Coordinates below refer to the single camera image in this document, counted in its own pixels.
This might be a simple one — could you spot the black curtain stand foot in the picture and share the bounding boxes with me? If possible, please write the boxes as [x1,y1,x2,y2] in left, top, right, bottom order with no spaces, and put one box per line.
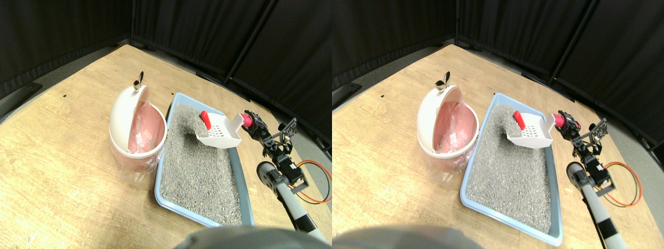
[332,82,359,104]
[520,72,551,87]
[15,82,43,98]
[196,72,225,87]

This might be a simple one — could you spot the white bin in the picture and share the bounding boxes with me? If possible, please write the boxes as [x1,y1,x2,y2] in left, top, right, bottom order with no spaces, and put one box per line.
[416,71,478,175]
[108,71,168,183]

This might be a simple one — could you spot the white scoop with red handle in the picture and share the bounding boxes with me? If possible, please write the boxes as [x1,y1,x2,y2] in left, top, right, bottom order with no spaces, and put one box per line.
[195,110,255,150]
[506,110,566,149]

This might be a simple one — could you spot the orange wire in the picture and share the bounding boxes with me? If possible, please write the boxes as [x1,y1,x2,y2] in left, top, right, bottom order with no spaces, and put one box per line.
[602,161,643,208]
[295,160,332,204]

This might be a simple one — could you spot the blue litter tray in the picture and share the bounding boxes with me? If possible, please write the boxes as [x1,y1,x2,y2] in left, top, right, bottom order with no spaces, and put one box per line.
[154,92,255,228]
[460,92,564,247]

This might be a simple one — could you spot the black bracket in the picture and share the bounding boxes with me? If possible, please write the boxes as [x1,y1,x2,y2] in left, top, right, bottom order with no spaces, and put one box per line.
[264,117,298,151]
[574,118,609,151]

